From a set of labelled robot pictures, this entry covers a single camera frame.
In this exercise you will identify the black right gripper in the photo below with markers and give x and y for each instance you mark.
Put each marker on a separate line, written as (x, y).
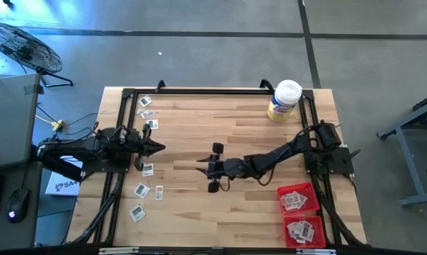
(218, 169)

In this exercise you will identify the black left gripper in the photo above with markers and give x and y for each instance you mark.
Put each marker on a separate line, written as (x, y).
(142, 147)

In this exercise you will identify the white packet dark print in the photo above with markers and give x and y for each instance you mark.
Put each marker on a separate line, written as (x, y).
(307, 232)
(291, 229)
(152, 124)
(137, 213)
(298, 239)
(141, 190)
(148, 170)
(303, 224)
(145, 101)

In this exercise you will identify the small white packet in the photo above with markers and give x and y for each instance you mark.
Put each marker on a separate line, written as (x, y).
(139, 112)

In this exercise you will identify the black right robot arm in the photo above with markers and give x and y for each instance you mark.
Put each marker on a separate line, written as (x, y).
(277, 154)

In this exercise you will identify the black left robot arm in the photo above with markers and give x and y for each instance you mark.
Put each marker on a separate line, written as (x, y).
(78, 148)

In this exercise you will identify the black support bar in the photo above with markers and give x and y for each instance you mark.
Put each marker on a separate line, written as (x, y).
(62, 170)

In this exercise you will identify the white printed cardboard box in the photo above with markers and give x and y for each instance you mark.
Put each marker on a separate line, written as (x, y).
(62, 186)

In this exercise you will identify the Lysol wipes canister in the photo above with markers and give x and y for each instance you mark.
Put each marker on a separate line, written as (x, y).
(285, 95)

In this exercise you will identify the red plastic mesh basket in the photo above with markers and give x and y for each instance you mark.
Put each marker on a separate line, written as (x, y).
(319, 239)
(312, 189)

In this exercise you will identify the black computer mouse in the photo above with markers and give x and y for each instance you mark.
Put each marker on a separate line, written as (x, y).
(18, 203)

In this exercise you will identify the grey computer monitor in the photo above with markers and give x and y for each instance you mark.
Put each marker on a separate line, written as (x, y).
(8, 120)

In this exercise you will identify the black floor fan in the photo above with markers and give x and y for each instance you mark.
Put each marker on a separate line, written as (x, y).
(25, 49)

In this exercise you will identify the black aluminium table frame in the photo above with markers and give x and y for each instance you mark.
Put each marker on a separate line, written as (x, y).
(199, 91)

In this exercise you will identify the white metal bracket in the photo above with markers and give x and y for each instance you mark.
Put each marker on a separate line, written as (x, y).
(117, 250)
(316, 251)

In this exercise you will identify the grey metal table frame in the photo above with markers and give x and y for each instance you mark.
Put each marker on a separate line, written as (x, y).
(422, 199)

